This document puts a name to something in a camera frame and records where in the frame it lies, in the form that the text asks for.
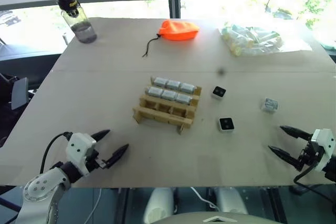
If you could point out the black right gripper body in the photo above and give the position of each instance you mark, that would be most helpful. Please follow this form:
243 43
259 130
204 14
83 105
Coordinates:
311 155

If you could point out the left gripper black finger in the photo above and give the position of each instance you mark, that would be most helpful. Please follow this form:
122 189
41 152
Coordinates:
101 134
117 154

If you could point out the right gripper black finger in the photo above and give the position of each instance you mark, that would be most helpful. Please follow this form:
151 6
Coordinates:
298 132
286 155

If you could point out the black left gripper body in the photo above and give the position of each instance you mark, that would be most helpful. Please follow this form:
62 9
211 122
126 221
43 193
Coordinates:
92 159

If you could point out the wooden pallet rack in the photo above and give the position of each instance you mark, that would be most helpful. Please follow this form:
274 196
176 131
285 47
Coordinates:
160 115

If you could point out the loose grey battery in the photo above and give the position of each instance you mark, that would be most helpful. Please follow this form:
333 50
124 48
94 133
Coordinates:
269 104

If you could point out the white rounded robot leg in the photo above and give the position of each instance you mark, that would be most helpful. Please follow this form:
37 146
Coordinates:
229 200
158 204

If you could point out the grey robot torso top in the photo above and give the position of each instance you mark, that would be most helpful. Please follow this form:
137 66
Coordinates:
220 218

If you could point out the grey office chair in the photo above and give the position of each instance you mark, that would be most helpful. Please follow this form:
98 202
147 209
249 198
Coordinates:
19 93

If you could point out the clear plastic bag of packets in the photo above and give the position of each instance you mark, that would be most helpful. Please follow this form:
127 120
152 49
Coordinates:
252 41

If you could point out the clear black-capped water bottle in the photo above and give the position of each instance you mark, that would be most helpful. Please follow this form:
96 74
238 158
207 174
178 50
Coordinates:
80 23

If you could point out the small black-white cube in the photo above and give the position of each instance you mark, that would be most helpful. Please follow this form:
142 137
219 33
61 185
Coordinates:
226 124
219 92

